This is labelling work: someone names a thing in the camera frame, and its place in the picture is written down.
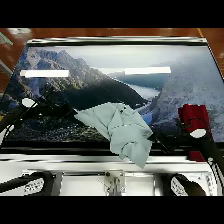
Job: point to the pale green T-shirt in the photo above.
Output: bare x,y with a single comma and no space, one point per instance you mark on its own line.
126,133

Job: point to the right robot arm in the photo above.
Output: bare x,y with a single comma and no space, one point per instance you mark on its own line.
208,147

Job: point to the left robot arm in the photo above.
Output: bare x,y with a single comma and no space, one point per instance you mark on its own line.
50,109

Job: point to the red garment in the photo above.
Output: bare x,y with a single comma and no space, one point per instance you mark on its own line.
194,111

